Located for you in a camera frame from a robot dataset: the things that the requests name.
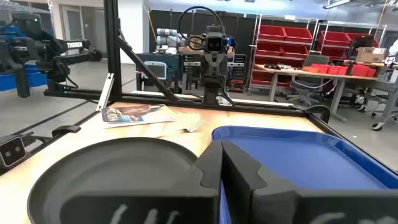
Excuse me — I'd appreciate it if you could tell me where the Acadia illustrated postcard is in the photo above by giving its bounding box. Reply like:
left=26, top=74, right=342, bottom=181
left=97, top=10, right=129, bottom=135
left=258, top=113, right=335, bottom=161
left=101, top=103, right=177, bottom=129

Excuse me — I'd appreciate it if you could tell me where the metal rack with red bins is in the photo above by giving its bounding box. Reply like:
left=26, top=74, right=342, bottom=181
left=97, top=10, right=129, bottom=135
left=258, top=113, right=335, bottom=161
left=248, top=14, right=320, bottom=94
left=317, top=21, right=388, bottom=62

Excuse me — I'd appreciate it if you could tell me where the black round plate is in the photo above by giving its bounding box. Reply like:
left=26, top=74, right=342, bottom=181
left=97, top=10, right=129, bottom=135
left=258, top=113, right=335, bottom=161
left=26, top=136, right=200, bottom=224

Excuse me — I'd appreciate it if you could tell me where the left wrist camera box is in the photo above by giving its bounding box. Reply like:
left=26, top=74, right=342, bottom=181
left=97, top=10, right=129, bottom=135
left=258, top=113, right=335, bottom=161
left=205, top=25, right=225, bottom=53

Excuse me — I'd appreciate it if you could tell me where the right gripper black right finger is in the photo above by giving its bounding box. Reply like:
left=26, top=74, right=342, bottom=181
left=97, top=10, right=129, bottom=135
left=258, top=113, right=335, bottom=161
left=221, top=139, right=398, bottom=224

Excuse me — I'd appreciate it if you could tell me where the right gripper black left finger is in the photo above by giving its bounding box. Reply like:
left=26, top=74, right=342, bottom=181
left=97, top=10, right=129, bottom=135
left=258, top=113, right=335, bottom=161
left=59, top=139, right=223, bottom=224

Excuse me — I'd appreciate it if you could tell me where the silver metal bracket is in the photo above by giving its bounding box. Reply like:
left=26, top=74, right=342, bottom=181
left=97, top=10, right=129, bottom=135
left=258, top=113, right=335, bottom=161
left=95, top=73, right=115, bottom=112

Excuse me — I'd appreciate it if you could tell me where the cardboard box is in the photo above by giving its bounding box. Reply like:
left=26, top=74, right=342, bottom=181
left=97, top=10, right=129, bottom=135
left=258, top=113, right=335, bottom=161
left=356, top=46, right=387, bottom=63

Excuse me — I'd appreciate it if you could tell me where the robot teach pendant tablet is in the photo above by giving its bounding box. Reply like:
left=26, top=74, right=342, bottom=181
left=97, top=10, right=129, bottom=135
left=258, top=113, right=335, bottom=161
left=144, top=60, right=168, bottom=80

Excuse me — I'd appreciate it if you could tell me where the blue plastic tray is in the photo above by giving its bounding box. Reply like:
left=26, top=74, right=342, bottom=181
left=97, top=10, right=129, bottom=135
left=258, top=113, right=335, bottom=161
left=211, top=125, right=398, bottom=224

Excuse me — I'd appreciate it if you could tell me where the workbench with red bins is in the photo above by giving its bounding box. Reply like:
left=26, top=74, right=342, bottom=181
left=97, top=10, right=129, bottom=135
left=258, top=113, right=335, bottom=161
left=254, top=63, right=379, bottom=124

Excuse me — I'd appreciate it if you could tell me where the black table clamp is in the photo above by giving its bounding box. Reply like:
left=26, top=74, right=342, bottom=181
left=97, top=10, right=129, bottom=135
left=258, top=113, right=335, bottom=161
left=303, top=104, right=331, bottom=124
left=51, top=124, right=81, bottom=138

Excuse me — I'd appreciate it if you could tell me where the black aluminium table frame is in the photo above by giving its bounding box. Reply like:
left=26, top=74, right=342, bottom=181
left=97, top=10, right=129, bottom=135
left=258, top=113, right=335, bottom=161
left=0, top=0, right=398, bottom=175

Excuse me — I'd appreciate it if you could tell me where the gray office chair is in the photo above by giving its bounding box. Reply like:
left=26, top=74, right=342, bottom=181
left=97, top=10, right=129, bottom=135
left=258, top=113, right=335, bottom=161
left=286, top=54, right=330, bottom=106

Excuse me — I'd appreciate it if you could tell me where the table-level camera box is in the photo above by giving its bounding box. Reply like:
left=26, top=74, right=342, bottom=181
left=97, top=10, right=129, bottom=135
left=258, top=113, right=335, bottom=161
left=0, top=135, right=27, bottom=169

